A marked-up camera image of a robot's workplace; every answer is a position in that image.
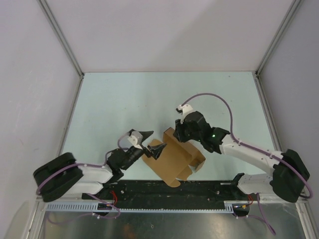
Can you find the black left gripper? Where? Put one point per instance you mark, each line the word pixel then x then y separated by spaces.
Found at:
pixel 156 150

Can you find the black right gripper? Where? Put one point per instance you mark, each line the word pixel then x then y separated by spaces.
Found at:
pixel 178 132

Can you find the brown cardboard box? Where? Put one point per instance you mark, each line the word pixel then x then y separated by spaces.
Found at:
pixel 177 161

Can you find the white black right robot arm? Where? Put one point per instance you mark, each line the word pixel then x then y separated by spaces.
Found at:
pixel 284 173

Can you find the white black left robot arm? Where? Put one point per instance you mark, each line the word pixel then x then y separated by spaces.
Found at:
pixel 64 175

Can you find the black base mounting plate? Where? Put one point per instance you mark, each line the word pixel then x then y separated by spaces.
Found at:
pixel 218 190

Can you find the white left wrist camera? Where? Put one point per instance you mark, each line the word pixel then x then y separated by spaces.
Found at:
pixel 135 138

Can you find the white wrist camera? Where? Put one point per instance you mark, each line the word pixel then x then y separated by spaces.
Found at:
pixel 184 110
pixel 135 138

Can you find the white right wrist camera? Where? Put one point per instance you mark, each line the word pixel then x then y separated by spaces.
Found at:
pixel 184 110

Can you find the grey slotted cable duct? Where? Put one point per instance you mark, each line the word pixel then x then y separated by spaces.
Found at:
pixel 98 207

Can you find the aluminium front rail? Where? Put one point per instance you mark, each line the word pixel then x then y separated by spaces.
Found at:
pixel 51 192

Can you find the aluminium frame post right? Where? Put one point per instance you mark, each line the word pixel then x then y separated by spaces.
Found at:
pixel 284 25

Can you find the aluminium frame post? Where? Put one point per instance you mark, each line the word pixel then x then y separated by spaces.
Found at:
pixel 43 4
pixel 284 25

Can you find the aluminium frame post left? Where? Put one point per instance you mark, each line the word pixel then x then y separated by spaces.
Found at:
pixel 43 4

